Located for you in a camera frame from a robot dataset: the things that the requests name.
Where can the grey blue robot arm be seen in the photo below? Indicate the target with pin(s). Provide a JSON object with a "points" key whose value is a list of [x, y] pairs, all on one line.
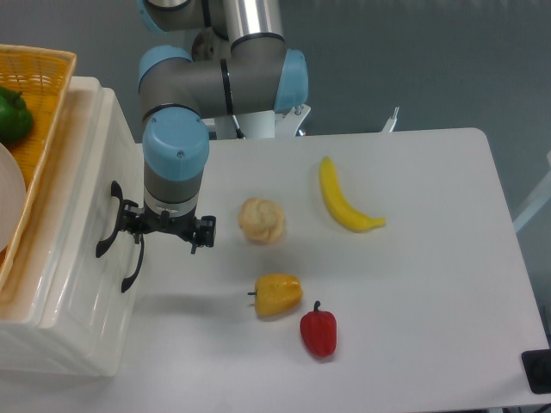
{"points": [[178, 93]]}

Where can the white frame at right edge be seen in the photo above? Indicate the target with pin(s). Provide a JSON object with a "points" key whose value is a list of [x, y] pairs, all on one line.
{"points": [[532, 204]]}

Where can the white bracket behind table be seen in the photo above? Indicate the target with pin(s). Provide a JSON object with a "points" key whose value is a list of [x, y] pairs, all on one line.
{"points": [[391, 121]]}

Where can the black drawer handle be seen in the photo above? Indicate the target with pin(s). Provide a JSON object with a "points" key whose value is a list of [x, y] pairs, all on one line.
{"points": [[128, 281], [115, 221]]}

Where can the red bell pepper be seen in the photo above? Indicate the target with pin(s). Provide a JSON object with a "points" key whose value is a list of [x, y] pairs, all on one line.
{"points": [[318, 330]]}

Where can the white top drawer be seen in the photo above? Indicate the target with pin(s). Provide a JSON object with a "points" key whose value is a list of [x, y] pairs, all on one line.
{"points": [[84, 287]]}

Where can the yellow banana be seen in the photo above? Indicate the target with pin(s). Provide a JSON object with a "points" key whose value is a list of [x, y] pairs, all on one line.
{"points": [[338, 206]]}

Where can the round swirl bread bun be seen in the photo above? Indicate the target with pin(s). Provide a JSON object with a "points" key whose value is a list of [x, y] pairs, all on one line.
{"points": [[262, 221]]}

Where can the black device at table edge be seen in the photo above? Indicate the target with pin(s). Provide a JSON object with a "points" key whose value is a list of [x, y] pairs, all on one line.
{"points": [[536, 364]]}

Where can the black top drawer handle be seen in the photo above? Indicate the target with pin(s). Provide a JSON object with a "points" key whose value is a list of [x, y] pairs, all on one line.
{"points": [[115, 221]]}

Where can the white round plate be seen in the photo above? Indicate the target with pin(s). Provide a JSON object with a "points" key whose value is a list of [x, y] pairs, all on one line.
{"points": [[13, 195]]}

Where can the black lower drawer handle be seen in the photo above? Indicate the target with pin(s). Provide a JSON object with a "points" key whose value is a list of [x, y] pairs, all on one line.
{"points": [[128, 281]]}

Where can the yellow bell pepper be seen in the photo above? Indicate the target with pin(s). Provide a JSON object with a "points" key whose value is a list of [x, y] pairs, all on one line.
{"points": [[276, 293]]}

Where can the white drawer cabinet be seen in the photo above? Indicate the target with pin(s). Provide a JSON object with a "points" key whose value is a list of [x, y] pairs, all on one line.
{"points": [[67, 348]]}

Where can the green bell pepper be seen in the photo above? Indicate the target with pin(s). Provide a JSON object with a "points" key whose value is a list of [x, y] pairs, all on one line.
{"points": [[16, 120]]}

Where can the orange woven basket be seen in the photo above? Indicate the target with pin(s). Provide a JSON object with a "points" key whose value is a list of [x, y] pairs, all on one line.
{"points": [[43, 77]]}

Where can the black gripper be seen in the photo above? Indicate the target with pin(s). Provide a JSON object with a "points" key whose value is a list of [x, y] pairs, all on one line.
{"points": [[173, 219]]}

